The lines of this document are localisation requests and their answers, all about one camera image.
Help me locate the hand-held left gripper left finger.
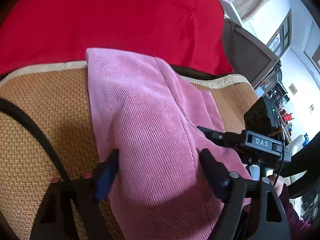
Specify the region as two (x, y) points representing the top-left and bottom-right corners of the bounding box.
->
(30, 149), (120, 240)

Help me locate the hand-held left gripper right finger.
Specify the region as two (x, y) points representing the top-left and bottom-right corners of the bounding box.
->
(201, 148), (292, 240)

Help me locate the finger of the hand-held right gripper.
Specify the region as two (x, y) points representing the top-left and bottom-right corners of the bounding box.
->
(197, 126), (247, 147)

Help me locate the pink corduroy jacket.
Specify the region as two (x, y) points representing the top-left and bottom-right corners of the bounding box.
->
(85, 47), (253, 240)

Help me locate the person's right forearm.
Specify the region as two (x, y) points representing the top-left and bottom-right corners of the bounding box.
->
(275, 185), (312, 240)

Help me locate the person's right hand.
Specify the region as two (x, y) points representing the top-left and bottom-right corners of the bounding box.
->
(267, 174), (285, 198)

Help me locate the woven rattan mat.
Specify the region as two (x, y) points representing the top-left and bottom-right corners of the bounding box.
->
(0, 60), (259, 240)

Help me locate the brown framed door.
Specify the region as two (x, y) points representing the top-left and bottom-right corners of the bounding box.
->
(266, 9), (293, 58)

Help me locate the white board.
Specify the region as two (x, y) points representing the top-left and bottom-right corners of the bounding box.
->
(217, 0), (244, 27)

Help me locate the red blanket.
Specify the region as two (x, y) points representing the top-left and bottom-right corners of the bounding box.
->
(0, 0), (234, 77)

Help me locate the thin black cable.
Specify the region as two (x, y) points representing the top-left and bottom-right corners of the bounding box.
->
(271, 127), (287, 188)

